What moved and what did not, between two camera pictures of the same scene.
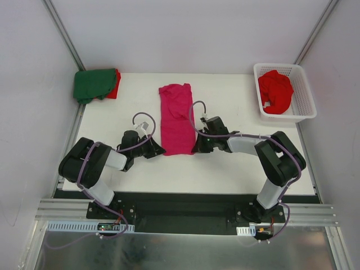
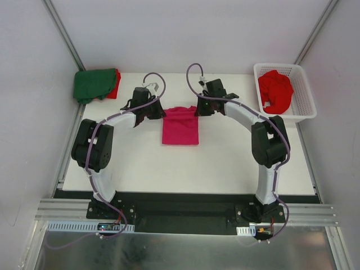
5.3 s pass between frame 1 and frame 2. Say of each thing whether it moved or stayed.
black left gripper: moved
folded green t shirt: stayed
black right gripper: moved
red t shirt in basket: stayed
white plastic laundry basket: stayed
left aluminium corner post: stayed
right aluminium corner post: stayed
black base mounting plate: stayed
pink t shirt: moved
